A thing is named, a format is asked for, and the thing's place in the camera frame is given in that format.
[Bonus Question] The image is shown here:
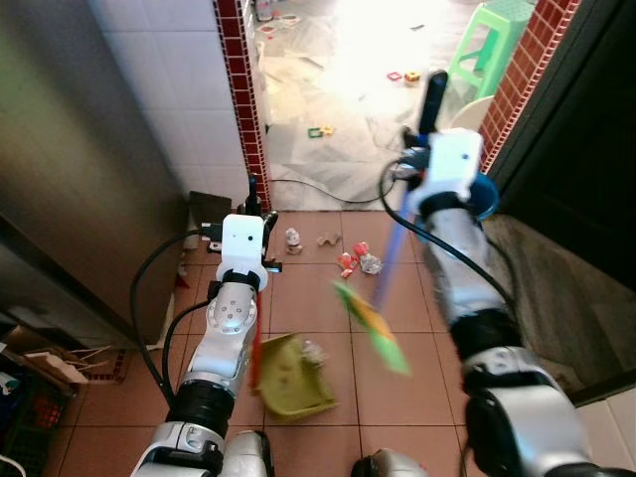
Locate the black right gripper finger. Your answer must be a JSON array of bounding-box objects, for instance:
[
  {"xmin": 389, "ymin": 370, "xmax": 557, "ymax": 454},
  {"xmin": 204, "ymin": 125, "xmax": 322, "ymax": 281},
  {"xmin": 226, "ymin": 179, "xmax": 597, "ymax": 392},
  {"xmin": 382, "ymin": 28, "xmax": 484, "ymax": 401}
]
[{"xmin": 418, "ymin": 71, "xmax": 449, "ymax": 136}]

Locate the blue-handled green orange broom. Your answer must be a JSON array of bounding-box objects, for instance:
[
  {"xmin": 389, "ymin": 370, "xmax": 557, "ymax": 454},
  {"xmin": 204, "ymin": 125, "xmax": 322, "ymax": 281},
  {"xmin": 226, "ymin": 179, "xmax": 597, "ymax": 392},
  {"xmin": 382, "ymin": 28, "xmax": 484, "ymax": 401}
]
[{"xmin": 332, "ymin": 185, "xmax": 420, "ymax": 378}]

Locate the yellow-green dustpan red handle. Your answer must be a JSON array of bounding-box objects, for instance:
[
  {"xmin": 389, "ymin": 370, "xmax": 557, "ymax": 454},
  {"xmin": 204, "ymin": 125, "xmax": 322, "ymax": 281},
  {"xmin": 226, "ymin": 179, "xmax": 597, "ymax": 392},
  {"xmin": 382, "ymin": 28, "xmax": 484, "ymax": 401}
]
[{"xmin": 246, "ymin": 283, "xmax": 338, "ymax": 424}]

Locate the white plastic basin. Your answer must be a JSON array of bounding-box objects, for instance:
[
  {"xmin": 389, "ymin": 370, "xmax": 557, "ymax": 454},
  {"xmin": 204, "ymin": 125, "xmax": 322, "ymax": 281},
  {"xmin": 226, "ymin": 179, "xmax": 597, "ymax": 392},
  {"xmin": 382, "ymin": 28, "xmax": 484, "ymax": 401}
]
[{"xmin": 451, "ymin": 95, "xmax": 496, "ymax": 132}]

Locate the dark small box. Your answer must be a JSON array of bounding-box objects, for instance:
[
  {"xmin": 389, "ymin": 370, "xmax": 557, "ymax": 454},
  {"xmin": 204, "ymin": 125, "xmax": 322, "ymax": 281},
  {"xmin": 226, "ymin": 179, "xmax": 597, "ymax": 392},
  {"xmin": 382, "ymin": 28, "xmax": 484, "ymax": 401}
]
[{"xmin": 188, "ymin": 190, "xmax": 234, "ymax": 236}]

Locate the green plastic stool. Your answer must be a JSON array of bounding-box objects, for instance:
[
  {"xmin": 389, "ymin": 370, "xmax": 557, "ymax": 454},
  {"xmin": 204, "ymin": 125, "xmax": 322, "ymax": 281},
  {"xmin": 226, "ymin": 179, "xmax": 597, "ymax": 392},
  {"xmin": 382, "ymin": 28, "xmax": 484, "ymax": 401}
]
[{"xmin": 446, "ymin": 0, "xmax": 535, "ymax": 101}]

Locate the blue plastic bucket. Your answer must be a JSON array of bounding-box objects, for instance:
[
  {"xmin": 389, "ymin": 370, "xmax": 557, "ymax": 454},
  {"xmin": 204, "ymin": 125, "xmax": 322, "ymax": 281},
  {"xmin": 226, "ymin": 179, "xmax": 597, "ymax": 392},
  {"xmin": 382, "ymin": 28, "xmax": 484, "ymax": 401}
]
[{"xmin": 467, "ymin": 173, "xmax": 501, "ymax": 223}]

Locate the red and clear wrapper trash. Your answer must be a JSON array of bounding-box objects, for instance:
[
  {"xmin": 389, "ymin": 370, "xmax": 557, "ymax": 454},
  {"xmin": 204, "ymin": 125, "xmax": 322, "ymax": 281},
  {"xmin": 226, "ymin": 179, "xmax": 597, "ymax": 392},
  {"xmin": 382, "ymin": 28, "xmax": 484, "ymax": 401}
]
[{"xmin": 337, "ymin": 241, "xmax": 385, "ymax": 278}]

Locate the silver left robot leg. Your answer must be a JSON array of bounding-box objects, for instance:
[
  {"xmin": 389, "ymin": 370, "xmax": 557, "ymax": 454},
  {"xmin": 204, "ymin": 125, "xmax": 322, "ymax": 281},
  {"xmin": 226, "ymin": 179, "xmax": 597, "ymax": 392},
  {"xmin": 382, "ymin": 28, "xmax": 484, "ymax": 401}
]
[{"xmin": 221, "ymin": 428, "xmax": 275, "ymax": 477}]

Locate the silver robot leg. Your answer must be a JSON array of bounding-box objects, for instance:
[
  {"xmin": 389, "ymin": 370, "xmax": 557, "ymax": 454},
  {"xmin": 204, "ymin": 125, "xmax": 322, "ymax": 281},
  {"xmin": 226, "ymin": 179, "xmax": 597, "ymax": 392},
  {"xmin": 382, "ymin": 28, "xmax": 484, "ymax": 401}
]
[
  {"xmin": 221, "ymin": 428, "xmax": 275, "ymax": 477},
  {"xmin": 352, "ymin": 448, "xmax": 430, "ymax": 477}
]

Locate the cardboard scraps pile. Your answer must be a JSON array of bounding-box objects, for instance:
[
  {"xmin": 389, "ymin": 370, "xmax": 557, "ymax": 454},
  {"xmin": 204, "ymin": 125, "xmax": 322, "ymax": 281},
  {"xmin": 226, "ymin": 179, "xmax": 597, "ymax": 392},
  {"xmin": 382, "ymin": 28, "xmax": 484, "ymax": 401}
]
[{"xmin": 0, "ymin": 320, "xmax": 128, "ymax": 400}]

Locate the silver right robot leg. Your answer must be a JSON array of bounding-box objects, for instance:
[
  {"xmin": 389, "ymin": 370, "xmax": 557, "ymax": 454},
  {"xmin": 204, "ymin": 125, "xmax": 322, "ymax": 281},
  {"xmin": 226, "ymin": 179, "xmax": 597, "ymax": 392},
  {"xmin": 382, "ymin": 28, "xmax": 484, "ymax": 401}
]
[{"xmin": 352, "ymin": 448, "xmax": 430, "ymax": 477}]

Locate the dark plastic crate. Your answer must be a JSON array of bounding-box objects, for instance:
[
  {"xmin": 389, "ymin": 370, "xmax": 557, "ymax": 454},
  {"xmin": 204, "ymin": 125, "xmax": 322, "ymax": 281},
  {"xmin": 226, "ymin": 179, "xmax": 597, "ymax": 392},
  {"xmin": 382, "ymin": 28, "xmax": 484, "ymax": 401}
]
[{"xmin": 0, "ymin": 373, "xmax": 63, "ymax": 477}]

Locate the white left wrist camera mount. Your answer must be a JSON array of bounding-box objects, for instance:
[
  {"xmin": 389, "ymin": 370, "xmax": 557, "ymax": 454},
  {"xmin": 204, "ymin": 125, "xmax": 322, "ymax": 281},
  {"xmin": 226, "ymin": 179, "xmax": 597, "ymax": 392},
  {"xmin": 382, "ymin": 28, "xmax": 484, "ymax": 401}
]
[{"xmin": 220, "ymin": 213, "xmax": 268, "ymax": 290}]

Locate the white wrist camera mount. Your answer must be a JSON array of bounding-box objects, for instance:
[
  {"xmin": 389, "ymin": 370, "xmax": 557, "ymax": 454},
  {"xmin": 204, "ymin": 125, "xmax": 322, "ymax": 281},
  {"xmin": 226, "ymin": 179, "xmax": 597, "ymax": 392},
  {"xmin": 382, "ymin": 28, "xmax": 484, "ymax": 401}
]
[
  {"xmin": 424, "ymin": 128, "xmax": 486, "ymax": 202},
  {"xmin": 220, "ymin": 213, "xmax": 268, "ymax": 290}
]

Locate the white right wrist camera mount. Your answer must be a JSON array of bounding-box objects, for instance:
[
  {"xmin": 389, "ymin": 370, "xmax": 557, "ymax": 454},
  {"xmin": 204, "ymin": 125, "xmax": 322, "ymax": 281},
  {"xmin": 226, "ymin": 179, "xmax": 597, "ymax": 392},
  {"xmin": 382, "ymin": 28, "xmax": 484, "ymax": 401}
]
[{"xmin": 424, "ymin": 128, "xmax": 486, "ymax": 202}]

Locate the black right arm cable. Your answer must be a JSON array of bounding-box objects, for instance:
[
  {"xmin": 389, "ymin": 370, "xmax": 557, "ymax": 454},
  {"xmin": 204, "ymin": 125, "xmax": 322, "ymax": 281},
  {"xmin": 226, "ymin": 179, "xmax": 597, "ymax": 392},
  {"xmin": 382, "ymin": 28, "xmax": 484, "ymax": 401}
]
[{"xmin": 377, "ymin": 157, "xmax": 520, "ymax": 314}]

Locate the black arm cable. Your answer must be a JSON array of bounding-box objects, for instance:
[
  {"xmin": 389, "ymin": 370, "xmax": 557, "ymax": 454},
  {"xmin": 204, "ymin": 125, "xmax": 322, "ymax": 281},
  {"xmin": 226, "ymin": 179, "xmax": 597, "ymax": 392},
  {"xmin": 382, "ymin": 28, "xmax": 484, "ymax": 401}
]
[
  {"xmin": 377, "ymin": 157, "xmax": 520, "ymax": 314},
  {"xmin": 128, "ymin": 228, "xmax": 226, "ymax": 398}
]

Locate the thin black floor cable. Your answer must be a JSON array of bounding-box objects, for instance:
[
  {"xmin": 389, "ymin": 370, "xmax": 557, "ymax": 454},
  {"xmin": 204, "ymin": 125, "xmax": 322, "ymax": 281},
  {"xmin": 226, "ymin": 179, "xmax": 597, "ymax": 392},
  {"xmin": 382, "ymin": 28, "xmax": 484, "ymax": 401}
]
[{"xmin": 266, "ymin": 176, "xmax": 400, "ymax": 207}]

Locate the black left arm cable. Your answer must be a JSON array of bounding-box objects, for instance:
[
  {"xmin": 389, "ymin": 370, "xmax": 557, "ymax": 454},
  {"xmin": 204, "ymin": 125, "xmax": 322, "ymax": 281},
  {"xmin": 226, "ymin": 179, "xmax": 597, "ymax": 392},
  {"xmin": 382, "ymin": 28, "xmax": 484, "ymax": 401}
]
[{"xmin": 128, "ymin": 228, "xmax": 226, "ymax": 398}]

